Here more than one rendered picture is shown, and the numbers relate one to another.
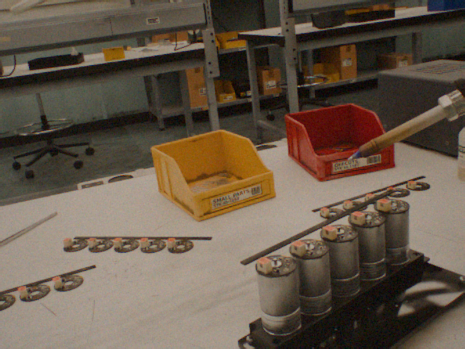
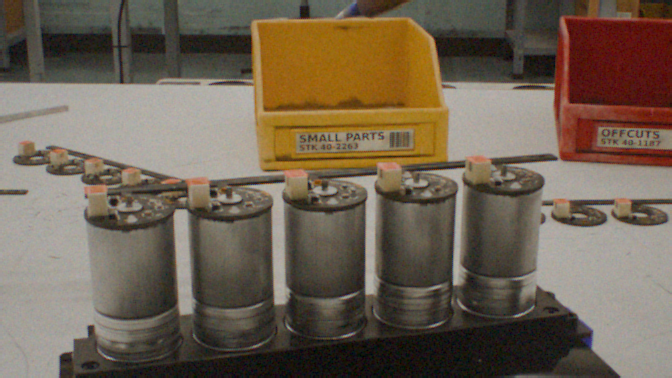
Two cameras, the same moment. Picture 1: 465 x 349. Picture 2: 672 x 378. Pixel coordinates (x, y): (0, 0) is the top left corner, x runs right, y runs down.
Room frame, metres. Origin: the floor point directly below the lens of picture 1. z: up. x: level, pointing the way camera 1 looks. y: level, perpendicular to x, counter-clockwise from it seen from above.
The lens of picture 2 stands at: (0.05, -0.16, 0.91)
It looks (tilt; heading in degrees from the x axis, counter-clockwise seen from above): 19 degrees down; 21
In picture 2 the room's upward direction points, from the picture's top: straight up
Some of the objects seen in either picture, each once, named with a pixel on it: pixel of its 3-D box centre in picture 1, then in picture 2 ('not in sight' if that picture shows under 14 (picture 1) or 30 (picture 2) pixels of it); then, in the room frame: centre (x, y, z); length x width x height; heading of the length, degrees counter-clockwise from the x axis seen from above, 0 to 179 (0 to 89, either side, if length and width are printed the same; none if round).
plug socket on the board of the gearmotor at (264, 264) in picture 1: (265, 264); (100, 200); (0.27, -0.01, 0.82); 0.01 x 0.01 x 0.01; 35
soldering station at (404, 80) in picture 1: (448, 105); not in sight; (0.66, -0.30, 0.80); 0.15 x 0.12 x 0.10; 20
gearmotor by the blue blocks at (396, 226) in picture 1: (391, 236); (498, 252); (0.34, -0.11, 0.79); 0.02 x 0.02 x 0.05
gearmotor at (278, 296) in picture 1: (279, 300); (135, 289); (0.27, -0.02, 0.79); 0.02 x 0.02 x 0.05
